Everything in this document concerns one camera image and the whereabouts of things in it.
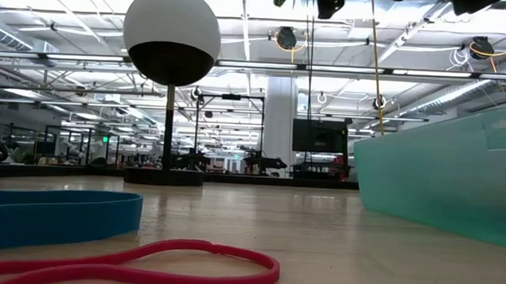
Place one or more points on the black background station frame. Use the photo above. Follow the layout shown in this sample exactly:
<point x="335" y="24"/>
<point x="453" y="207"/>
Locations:
<point x="231" y="97"/>

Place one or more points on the red rubber band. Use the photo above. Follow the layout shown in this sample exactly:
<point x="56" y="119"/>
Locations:
<point x="274" y="271"/>

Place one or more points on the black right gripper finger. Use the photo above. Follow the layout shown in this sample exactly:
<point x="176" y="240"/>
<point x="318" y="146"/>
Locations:
<point x="473" y="5"/>

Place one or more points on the black and red cart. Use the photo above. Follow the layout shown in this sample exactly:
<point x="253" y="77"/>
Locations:
<point x="320" y="170"/>

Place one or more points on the silver ceiling duct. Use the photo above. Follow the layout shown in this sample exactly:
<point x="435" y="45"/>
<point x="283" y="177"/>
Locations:
<point x="451" y="97"/>

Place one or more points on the white globe lamp black base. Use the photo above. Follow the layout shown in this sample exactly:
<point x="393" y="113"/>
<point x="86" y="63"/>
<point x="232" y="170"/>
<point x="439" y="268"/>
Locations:
<point x="173" y="18"/>

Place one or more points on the black monitor screen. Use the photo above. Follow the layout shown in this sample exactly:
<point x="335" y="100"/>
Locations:
<point x="319" y="136"/>

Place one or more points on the black background workstation frame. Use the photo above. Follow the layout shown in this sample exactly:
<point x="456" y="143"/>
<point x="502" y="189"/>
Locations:
<point x="81" y="147"/>

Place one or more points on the white building column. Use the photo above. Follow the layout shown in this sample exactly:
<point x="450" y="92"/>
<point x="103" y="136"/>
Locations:
<point x="279" y="117"/>

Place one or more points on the wide blue rubber band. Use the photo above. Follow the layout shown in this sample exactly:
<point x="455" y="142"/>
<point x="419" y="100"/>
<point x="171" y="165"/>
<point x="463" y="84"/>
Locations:
<point x="61" y="219"/>

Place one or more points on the translucent teal plastic bin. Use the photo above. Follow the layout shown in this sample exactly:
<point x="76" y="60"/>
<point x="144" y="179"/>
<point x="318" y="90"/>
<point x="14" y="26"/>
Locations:
<point x="439" y="180"/>

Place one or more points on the black background robot arm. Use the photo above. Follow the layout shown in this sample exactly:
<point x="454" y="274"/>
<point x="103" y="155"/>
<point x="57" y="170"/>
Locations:
<point x="265" y="163"/>
<point x="190" y="160"/>

